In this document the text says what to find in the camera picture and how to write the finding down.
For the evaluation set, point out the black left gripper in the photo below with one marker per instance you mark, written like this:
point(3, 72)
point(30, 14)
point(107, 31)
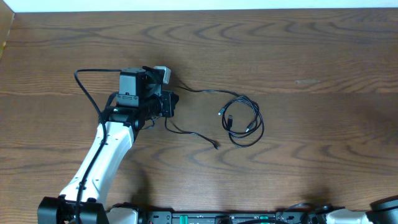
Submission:
point(170, 104)

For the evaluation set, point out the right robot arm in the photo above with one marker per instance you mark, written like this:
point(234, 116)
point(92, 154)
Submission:
point(383, 211)

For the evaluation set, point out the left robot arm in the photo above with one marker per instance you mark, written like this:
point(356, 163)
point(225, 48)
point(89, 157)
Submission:
point(140, 98)

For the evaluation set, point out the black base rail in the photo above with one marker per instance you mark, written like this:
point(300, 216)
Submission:
point(302, 213)

